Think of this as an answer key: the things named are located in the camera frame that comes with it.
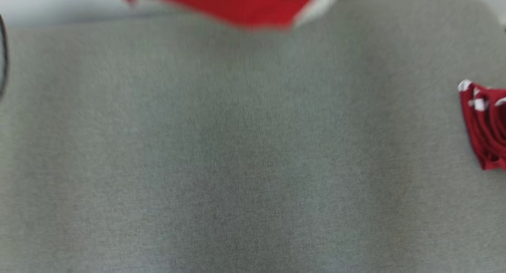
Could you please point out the red white-sleeved T-shirt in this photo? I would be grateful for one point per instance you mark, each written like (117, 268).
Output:
(237, 4)

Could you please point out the red Bulls 23 shorts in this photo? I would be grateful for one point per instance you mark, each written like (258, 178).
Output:
(488, 130)

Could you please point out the grey fabric sofa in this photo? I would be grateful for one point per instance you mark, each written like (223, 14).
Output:
(253, 146)

